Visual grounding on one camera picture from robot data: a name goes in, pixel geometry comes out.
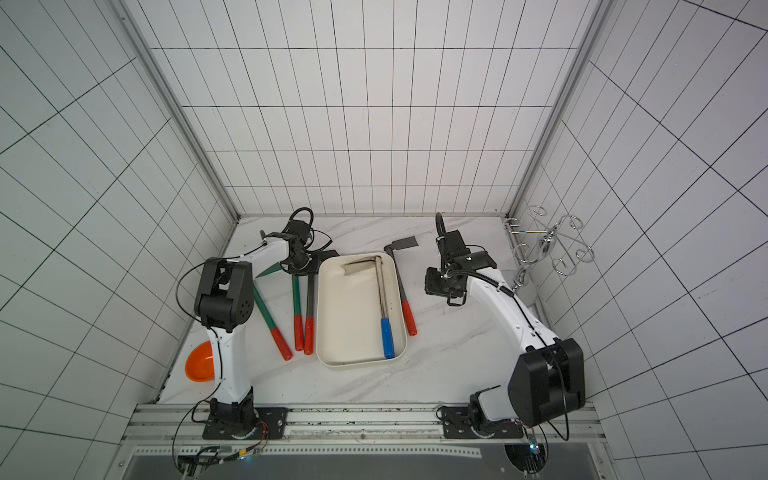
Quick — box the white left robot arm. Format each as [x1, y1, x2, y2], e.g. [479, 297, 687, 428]
[193, 207, 328, 430]

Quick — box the grey speckled hoe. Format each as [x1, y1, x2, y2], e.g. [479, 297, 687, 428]
[383, 236, 418, 336]
[304, 250, 339, 356]

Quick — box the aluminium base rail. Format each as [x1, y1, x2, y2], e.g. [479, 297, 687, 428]
[118, 403, 607, 464]

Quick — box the green hoe red handle outer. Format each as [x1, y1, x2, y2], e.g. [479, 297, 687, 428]
[252, 281, 293, 361]

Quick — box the green hoe red handle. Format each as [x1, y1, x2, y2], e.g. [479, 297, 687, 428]
[252, 281, 293, 361]
[291, 276, 305, 351]

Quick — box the cream plastic storage tray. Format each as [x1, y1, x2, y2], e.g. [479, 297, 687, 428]
[315, 252, 409, 369]

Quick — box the orange plastic cup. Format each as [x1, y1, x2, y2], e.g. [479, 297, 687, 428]
[184, 341, 215, 383]

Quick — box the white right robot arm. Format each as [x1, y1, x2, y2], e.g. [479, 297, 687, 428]
[425, 213, 586, 441]

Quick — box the green hoe red handle inner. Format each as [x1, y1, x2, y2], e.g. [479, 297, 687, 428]
[291, 276, 305, 351]

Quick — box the chrome cup holder stand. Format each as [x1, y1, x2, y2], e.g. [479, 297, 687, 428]
[503, 205, 596, 293]

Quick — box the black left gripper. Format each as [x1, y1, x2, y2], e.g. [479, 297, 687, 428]
[286, 249, 321, 276]

